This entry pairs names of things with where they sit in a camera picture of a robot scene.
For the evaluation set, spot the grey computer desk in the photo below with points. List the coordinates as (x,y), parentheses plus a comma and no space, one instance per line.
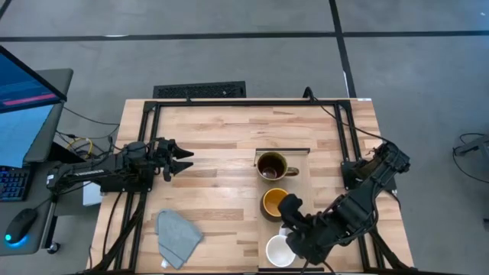
(57,82)

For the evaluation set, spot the grey cloth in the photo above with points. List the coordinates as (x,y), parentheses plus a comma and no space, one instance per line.
(177,237)

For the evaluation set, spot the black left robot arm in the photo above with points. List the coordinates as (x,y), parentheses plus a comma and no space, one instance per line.
(88,172)

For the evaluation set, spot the black aluminium table frame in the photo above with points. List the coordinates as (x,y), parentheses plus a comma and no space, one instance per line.
(244,103)

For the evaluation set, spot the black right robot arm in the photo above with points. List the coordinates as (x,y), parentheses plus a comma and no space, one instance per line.
(366,191)

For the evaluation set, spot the black keyboard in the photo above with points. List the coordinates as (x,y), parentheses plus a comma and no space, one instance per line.
(13,183)

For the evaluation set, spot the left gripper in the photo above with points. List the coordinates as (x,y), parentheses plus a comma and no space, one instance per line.
(162,158)

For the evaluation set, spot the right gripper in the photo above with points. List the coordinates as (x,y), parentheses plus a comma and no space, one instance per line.
(322,231)

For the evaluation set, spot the black computer mouse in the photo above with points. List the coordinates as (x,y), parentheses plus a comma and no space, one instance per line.
(20,225)

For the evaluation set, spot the white box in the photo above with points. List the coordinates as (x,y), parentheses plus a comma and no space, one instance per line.
(91,195)

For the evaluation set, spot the large olive green mug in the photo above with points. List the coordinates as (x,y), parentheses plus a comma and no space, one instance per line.
(272,166)

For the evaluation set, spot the black desk caster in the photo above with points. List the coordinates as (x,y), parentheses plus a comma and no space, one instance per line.
(53,248)

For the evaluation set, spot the dark brown mug yellow inside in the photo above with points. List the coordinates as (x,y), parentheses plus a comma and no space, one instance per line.
(271,202)

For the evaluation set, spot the computer monitor blue screen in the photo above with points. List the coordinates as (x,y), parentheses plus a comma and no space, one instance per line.
(23,126)

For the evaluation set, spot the white mug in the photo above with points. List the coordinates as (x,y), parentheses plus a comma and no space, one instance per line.
(277,252)

